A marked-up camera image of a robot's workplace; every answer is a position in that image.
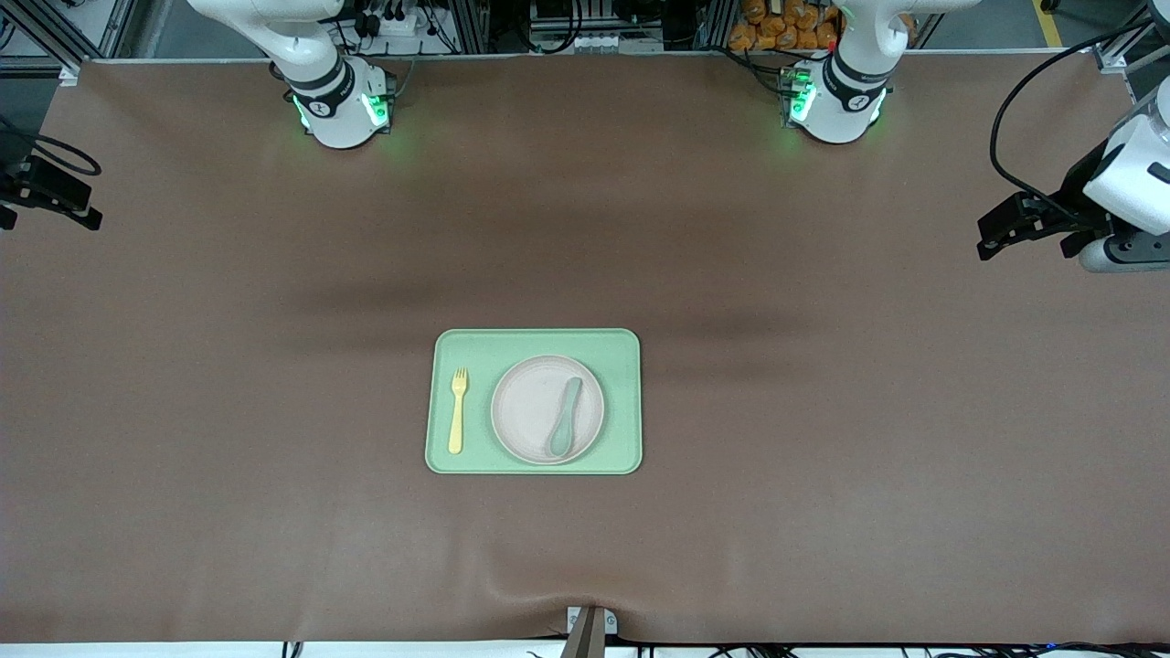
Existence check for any yellow plastic fork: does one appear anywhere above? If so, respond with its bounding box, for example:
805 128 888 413
447 367 470 455

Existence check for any pale round plate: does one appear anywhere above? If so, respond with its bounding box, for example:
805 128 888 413
491 355 606 465

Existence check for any brown table cover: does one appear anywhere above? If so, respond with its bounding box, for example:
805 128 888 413
0 50 1170 645

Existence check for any white power strip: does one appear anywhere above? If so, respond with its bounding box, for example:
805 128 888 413
370 9 431 37

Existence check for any light green rectangular tray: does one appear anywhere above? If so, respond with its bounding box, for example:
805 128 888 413
425 328 644 476

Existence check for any teal plastic spoon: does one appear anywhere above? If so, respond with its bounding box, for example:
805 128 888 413
547 377 584 458

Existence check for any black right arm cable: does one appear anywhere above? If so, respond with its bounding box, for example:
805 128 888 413
0 114 102 177

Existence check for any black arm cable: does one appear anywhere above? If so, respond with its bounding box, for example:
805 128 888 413
990 23 1153 198
0 114 102 177

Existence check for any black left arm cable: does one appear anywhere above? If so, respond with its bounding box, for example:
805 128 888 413
990 23 1153 198

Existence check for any aluminium frame post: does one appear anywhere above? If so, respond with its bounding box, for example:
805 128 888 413
91 0 140 61
704 0 738 52
452 0 492 54

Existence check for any grey metal table bracket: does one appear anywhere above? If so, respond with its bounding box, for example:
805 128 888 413
566 605 619 638

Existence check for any tan mount bar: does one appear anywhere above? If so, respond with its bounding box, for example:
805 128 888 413
559 608 608 658

